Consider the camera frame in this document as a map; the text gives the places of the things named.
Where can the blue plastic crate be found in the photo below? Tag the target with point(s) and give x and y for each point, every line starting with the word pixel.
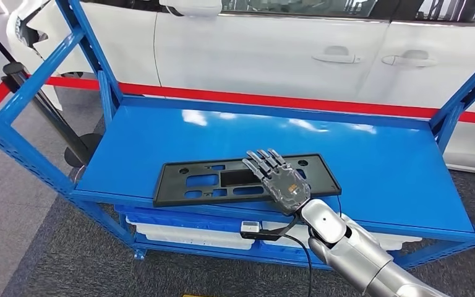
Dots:
pixel 172 217

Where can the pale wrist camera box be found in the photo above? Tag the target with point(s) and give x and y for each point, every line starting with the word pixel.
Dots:
pixel 249 226

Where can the white car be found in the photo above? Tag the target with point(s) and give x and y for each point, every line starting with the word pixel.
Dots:
pixel 241 53

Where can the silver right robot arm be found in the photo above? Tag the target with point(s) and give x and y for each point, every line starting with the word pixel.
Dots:
pixel 356 250

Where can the black plastic plate frame part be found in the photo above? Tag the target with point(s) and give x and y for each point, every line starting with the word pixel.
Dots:
pixel 168 192

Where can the white plastic crate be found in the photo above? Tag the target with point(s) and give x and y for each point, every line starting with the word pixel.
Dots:
pixel 188 237
pixel 389 242

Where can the black camera bracket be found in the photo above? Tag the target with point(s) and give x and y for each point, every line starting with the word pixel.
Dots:
pixel 270 235

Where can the black stanchion post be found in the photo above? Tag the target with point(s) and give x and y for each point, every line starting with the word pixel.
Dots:
pixel 57 119

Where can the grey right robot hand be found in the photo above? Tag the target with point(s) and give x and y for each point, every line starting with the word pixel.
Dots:
pixel 286 188

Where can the blue metal shelf rack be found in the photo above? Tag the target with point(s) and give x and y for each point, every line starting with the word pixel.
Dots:
pixel 221 135

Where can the red barrier belt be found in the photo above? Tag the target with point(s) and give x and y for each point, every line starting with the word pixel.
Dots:
pixel 262 99

